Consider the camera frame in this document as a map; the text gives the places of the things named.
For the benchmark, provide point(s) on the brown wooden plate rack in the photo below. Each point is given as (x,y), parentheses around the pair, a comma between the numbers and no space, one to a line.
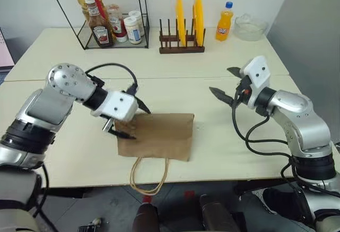
(182,49)

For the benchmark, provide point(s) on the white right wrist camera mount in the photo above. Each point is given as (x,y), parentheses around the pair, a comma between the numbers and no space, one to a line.
(259,75)

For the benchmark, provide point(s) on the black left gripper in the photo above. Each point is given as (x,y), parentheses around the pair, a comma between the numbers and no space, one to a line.
(120,124)

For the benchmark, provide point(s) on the pink cabinet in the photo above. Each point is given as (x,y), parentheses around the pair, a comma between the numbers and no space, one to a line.
(5,54)

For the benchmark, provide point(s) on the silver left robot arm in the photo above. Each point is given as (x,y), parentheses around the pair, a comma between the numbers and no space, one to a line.
(50,102)

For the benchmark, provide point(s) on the white jar with blue label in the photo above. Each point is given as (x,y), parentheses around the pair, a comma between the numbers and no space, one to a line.
(133,33)

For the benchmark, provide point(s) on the brown paper bag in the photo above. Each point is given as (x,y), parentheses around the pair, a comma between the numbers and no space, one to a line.
(159,136)

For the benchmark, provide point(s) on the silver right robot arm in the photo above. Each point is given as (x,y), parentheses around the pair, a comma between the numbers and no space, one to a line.
(300,115)

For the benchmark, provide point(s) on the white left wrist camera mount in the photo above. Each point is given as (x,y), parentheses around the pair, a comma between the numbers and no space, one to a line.
(119,106)

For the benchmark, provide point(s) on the dark rounded shape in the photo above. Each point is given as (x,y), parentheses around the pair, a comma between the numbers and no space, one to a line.
(216,216)
(145,218)

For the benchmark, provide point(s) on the large Heinz ketchup bottle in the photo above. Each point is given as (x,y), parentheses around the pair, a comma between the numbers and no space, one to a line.
(102,34)

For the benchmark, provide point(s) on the clear glass bowl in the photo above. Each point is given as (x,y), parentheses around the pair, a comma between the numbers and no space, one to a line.
(249,29)

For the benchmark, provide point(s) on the white plastic jar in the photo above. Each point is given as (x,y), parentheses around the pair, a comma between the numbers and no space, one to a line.
(136,14)

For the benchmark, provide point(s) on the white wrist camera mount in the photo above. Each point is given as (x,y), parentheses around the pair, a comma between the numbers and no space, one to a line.
(259,75)
(119,106)

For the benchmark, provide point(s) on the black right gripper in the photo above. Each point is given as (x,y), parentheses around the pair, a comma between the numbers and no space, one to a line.
(243,91)

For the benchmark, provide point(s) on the small squeeze ketchup bottle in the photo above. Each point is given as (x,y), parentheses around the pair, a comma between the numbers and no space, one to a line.
(118,27)

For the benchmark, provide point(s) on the orange soda bottle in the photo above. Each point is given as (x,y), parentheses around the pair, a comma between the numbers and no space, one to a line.
(223,27)

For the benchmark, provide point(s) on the yellow plate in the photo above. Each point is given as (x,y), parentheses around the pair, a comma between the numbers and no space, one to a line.
(181,19)
(198,17)

